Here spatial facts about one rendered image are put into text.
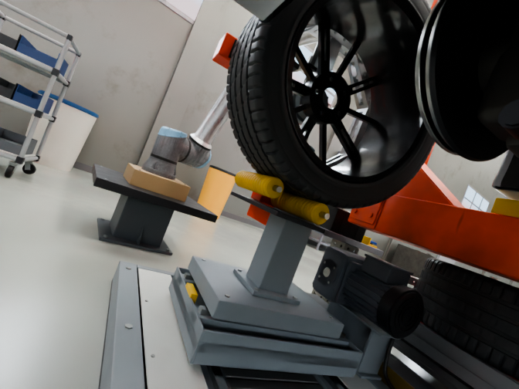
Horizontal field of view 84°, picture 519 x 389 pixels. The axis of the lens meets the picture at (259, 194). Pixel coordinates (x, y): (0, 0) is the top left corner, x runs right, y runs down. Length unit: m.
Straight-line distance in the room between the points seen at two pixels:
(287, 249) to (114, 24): 3.72
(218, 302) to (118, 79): 3.61
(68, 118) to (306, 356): 3.03
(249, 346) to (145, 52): 3.82
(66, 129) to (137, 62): 1.29
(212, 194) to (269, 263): 2.93
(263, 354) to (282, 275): 0.21
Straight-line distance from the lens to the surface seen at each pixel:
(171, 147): 1.66
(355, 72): 1.25
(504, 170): 1.07
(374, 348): 1.07
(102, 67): 4.08
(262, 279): 0.84
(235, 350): 0.74
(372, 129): 1.15
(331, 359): 0.91
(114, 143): 4.03
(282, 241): 0.82
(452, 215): 1.11
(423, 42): 0.61
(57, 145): 3.41
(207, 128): 1.74
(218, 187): 3.70
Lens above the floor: 0.47
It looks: 1 degrees up
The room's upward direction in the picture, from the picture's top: 22 degrees clockwise
